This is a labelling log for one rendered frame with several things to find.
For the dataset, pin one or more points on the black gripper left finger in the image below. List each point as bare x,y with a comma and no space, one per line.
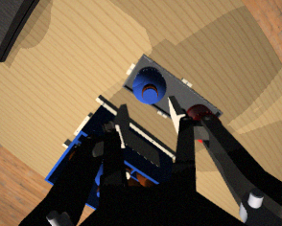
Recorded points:
64,203

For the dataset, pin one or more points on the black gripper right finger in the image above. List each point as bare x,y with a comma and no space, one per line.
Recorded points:
258,192

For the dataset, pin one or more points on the blue bottle with grey label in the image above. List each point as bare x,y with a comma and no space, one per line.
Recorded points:
149,85

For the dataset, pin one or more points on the brown bottle with red cap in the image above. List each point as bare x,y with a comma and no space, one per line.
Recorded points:
144,180

